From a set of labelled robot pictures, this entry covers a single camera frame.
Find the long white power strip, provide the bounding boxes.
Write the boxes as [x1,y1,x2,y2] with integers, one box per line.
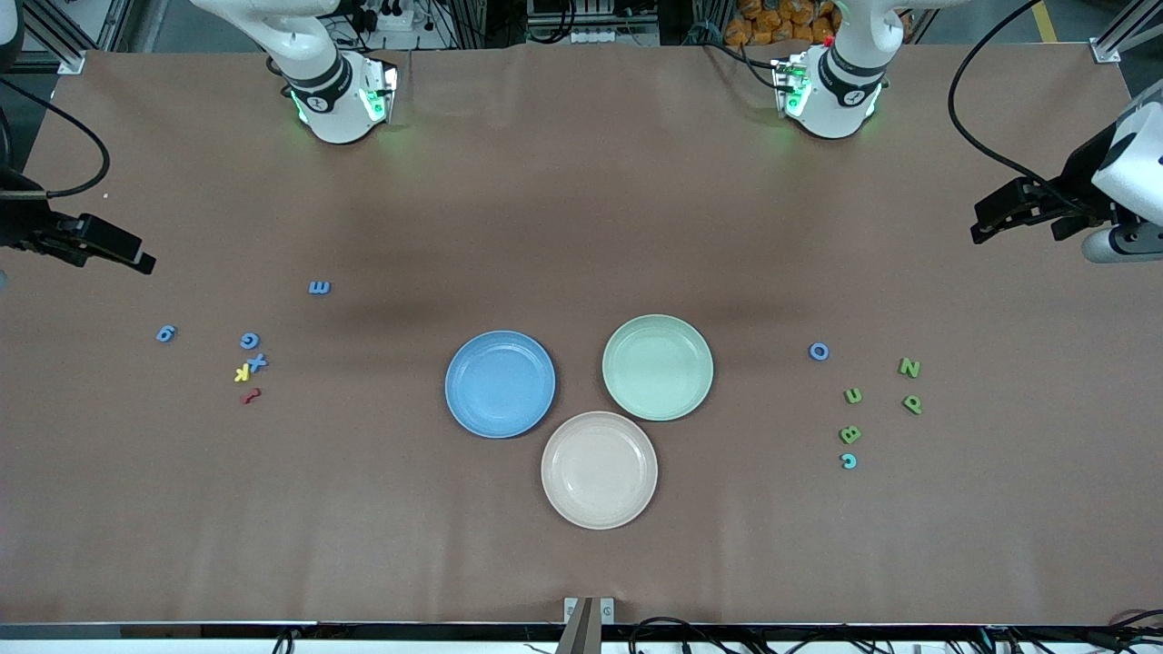
[534,25,657,46]

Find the blue plate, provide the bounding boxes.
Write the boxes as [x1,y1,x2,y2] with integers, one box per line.
[444,330,557,440]

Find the beige plate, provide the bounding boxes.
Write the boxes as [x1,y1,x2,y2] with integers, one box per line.
[541,411,659,530]

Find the green plate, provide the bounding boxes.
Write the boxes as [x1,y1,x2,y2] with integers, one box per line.
[601,313,715,422]

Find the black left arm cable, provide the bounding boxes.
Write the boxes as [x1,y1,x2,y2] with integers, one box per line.
[948,0,1082,205]

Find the brown table cover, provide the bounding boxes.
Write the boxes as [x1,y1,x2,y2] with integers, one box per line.
[0,44,1163,628]

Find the small metal bracket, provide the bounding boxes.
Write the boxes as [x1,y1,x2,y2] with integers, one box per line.
[563,597,616,628]

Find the aluminium frame post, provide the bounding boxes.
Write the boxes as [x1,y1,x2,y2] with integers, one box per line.
[1093,0,1163,64]
[20,0,87,74]

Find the base connector panel green light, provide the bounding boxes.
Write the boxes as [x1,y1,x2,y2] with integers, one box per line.
[359,56,399,124]
[770,54,811,117]

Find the pile of orange fruit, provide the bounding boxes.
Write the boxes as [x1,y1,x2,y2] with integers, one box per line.
[724,0,841,46]

